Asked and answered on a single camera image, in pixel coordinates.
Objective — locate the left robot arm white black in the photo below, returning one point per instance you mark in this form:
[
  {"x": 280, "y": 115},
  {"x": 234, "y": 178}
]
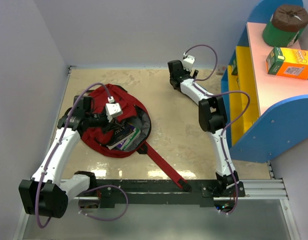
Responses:
[{"x": 44, "y": 194}]

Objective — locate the orange green crayon box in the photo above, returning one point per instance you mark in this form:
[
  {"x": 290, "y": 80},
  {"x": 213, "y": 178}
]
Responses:
[{"x": 288, "y": 62}]

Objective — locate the aluminium rail frame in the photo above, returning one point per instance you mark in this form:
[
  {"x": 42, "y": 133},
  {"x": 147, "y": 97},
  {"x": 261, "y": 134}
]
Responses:
[{"x": 254, "y": 213}]

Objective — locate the red student backpack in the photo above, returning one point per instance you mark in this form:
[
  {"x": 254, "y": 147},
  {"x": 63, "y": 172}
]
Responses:
[{"x": 135, "y": 114}]

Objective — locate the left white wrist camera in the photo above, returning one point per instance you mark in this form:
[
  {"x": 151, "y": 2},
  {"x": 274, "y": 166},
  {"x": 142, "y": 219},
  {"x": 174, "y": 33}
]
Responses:
[{"x": 113, "y": 110}]

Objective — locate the Tale of Two Cities book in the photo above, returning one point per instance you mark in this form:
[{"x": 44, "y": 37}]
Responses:
[{"x": 120, "y": 135}]

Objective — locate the green box on shelf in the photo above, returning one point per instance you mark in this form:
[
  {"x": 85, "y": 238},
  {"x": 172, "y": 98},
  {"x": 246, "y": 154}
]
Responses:
[{"x": 234, "y": 67}]

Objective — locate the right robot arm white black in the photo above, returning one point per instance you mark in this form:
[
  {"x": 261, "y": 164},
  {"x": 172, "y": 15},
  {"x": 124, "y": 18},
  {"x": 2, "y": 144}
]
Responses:
[{"x": 212, "y": 119}]

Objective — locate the purple book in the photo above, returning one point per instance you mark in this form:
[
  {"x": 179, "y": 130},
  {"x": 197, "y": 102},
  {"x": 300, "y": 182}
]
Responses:
[{"x": 123, "y": 145}]

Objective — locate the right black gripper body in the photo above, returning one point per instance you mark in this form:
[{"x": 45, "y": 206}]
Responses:
[{"x": 185, "y": 72}]

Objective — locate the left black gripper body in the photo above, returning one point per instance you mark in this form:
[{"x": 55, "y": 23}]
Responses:
[{"x": 100, "y": 121}]

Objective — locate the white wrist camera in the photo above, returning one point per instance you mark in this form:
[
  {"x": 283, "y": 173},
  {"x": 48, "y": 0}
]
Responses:
[
  {"x": 113, "y": 110},
  {"x": 188, "y": 62}
]

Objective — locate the green cylinder brown lid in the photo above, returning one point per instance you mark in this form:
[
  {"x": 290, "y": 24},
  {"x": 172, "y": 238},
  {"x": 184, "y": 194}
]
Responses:
[{"x": 285, "y": 26}]

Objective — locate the blue yellow pink shelf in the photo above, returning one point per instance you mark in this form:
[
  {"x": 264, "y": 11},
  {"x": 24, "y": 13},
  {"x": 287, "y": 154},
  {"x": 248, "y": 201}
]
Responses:
[{"x": 270, "y": 113}]

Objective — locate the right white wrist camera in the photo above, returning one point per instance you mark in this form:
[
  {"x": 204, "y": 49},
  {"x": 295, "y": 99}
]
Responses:
[{"x": 188, "y": 62}]

